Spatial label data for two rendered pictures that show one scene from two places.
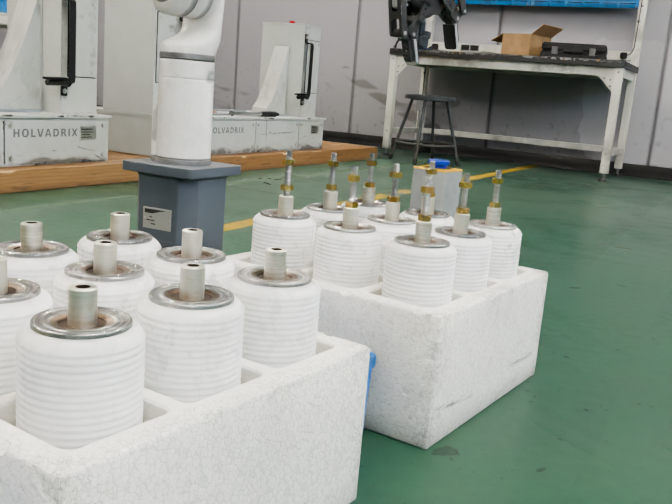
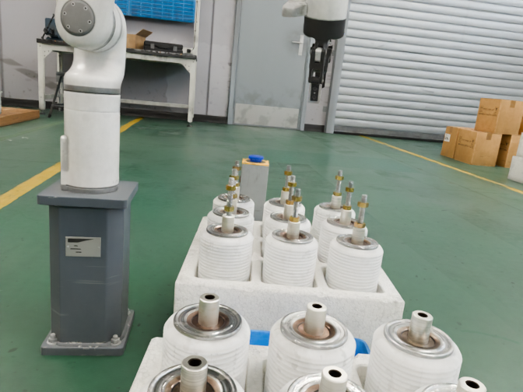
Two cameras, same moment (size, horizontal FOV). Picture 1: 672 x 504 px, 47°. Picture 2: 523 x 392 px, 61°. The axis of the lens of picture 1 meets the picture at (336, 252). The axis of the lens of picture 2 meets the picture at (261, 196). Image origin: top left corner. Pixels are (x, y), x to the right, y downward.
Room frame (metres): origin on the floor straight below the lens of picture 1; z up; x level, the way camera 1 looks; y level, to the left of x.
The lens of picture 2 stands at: (0.51, 0.48, 0.51)
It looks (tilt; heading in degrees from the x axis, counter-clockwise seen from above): 14 degrees down; 325
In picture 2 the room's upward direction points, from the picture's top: 6 degrees clockwise
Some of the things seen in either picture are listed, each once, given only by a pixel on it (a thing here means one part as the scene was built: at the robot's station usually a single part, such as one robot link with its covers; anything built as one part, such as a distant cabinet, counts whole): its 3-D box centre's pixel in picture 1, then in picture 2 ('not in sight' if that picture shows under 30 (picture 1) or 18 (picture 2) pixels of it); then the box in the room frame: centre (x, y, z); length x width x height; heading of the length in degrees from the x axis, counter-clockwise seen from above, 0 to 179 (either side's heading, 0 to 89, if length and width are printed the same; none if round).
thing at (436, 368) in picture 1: (381, 319); (279, 289); (1.20, -0.08, 0.09); 0.39 x 0.39 x 0.18; 56
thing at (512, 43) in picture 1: (526, 42); (131, 40); (5.72, -1.22, 0.87); 0.40 x 0.30 x 0.23; 49
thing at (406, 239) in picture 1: (422, 242); (356, 242); (1.04, -0.11, 0.25); 0.08 x 0.08 x 0.01
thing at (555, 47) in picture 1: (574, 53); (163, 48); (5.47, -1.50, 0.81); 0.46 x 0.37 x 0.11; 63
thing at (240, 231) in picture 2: (285, 214); (227, 230); (1.17, 0.08, 0.25); 0.08 x 0.08 x 0.01
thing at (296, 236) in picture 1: (281, 273); (223, 277); (1.17, 0.08, 0.16); 0.10 x 0.10 x 0.18
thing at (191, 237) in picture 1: (191, 244); (314, 319); (0.84, 0.16, 0.26); 0.02 x 0.02 x 0.03
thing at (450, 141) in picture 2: not in sight; (462, 142); (3.06, -3.73, 0.15); 0.30 x 0.24 x 0.30; 62
